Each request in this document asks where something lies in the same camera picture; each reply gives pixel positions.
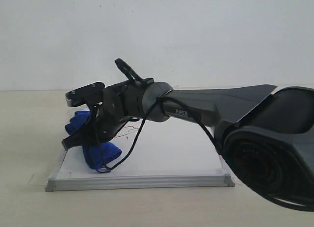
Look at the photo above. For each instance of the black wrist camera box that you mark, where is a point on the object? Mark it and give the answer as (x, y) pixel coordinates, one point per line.
(90, 94)

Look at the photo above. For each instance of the white board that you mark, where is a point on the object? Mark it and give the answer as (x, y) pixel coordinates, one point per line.
(174, 153)

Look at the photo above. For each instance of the blue cloth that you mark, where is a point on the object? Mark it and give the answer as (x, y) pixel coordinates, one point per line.
(96, 157)

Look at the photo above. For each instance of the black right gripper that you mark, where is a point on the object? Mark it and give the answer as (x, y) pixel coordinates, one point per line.
(92, 127)

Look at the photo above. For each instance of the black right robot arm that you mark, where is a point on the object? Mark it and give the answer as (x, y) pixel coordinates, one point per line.
(263, 133)

